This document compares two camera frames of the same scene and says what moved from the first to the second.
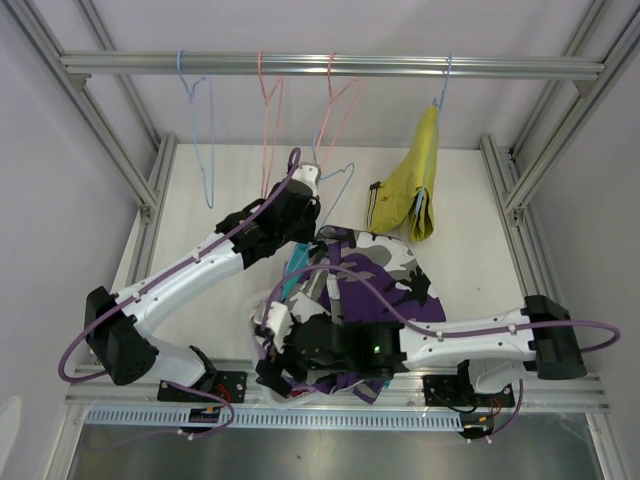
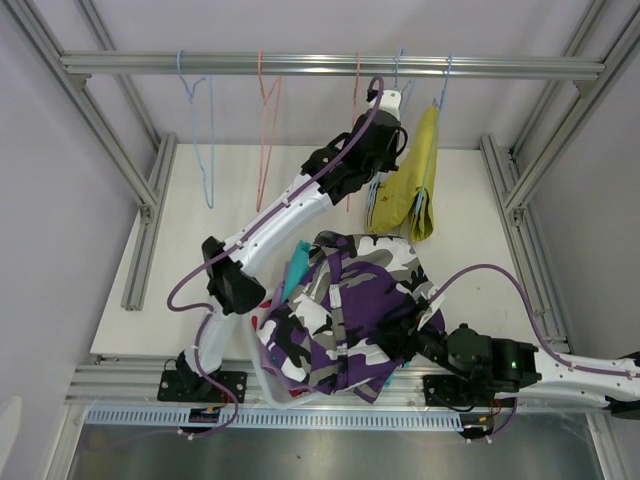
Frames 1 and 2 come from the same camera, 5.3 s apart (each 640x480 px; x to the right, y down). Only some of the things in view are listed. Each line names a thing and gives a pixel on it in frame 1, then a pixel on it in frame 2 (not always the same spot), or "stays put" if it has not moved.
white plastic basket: (263, 304) → (280, 399)
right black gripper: (272, 368) → (410, 342)
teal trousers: (298, 260) stays put
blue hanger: (321, 179) → (374, 187)
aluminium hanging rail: (332, 62) stays put
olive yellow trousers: (406, 196) stays put
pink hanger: (332, 97) → (353, 113)
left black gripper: (311, 211) → (389, 164)
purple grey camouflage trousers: (348, 274) stays put
